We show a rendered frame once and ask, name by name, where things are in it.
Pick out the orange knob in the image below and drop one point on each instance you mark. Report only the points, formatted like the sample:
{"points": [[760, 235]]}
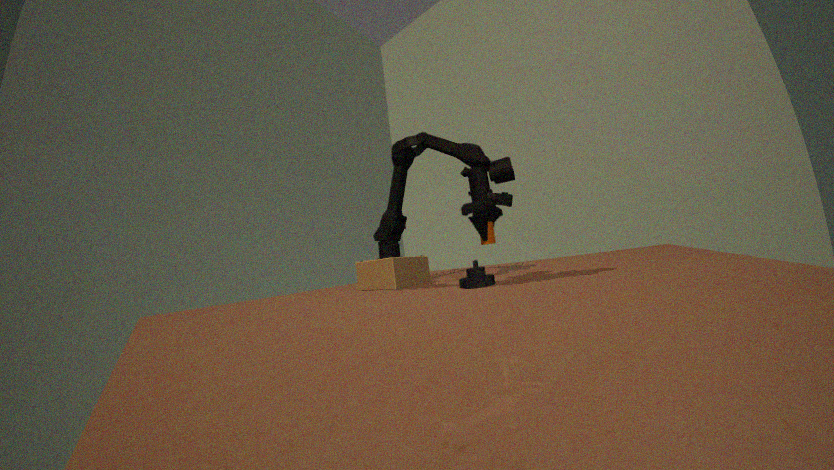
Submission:
{"points": [[491, 239]]}

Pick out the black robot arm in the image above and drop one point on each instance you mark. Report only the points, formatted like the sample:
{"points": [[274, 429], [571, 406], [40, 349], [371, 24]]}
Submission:
{"points": [[393, 222]]}

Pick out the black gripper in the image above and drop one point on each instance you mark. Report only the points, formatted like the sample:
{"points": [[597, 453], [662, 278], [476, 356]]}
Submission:
{"points": [[481, 212]]}

